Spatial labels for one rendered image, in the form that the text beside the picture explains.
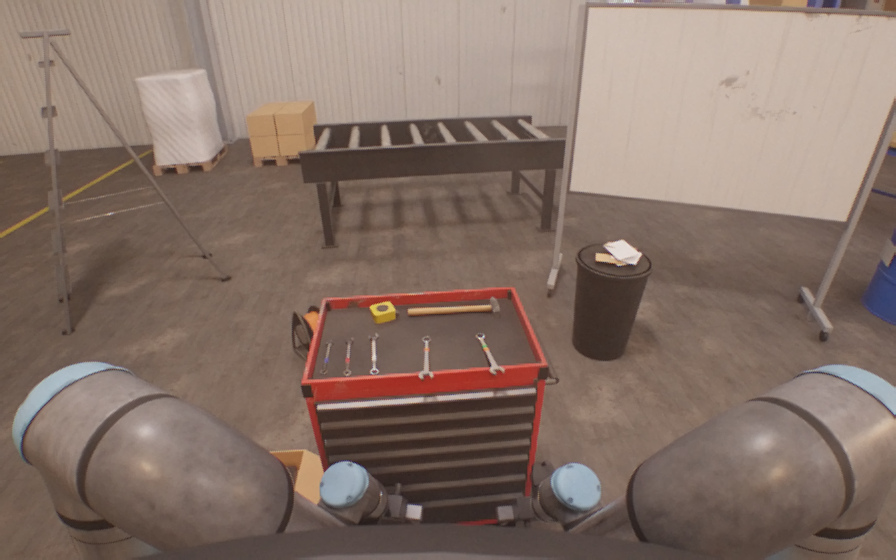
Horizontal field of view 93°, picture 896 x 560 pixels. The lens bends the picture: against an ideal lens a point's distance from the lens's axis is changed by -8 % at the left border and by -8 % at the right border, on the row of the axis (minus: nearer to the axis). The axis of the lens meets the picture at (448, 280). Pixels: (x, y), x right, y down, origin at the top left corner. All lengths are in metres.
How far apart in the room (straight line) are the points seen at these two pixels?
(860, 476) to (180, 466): 0.55
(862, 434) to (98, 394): 0.66
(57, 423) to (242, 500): 0.18
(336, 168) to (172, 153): 3.95
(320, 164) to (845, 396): 3.99
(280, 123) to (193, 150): 1.34
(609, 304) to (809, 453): 2.33
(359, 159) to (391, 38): 5.07
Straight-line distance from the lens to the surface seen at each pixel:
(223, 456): 0.46
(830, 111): 3.53
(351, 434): 1.52
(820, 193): 3.66
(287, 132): 7.24
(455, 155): 4.22
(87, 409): 0.51
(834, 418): 0.50
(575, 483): 0.98
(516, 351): 1.52
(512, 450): 1.64
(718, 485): 0.45
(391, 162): 4.18
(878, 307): 4.47
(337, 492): 0.98
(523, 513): 1.15
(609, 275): 2.64
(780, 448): 0.45
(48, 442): 0.53
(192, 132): 7.62
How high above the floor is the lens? 1.85
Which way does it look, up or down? 30 degrees down
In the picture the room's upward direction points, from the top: 1 degrees counter-clockwise
